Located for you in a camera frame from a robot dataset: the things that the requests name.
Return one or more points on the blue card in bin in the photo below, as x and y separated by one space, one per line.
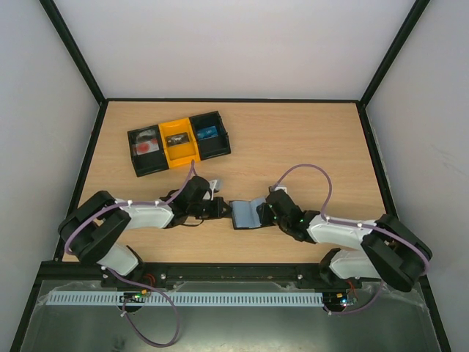
207 132

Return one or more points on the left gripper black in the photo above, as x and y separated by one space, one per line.
219 202

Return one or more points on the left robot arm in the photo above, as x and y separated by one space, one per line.
92 231

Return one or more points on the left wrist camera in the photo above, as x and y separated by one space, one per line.
214 187

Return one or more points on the black card holder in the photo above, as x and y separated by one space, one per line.
245 215

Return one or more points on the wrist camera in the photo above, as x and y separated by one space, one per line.
214 187
274 188

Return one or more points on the yellow bin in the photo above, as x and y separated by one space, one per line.
183 154

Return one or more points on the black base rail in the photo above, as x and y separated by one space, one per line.
318 277

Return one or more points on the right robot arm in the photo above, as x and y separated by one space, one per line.
382 249

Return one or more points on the dark picture card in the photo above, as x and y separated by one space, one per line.
177 139

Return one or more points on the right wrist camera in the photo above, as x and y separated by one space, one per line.
274 188

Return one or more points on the light blue cable duct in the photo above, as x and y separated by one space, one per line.
186 299

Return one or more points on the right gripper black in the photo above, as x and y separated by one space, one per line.
264 213

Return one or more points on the red white card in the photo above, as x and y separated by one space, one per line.
146 142

